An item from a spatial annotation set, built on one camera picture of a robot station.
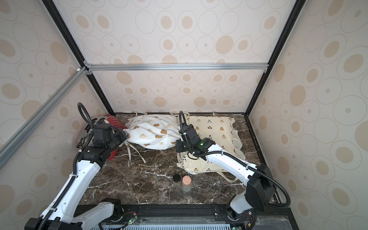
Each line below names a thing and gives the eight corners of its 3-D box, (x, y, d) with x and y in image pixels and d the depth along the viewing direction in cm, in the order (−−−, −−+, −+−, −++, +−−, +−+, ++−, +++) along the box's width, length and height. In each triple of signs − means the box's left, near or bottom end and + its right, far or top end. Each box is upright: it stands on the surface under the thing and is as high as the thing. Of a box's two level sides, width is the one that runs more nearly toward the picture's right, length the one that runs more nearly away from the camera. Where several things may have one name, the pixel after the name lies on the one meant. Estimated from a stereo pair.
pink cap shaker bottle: (182, 192, 83) (181, 186, 74) (182, 182, 86) (182, 175, 78) (191, 192, 83) (191, 186, 74) (191, 182, 86) (191, 175, 78)
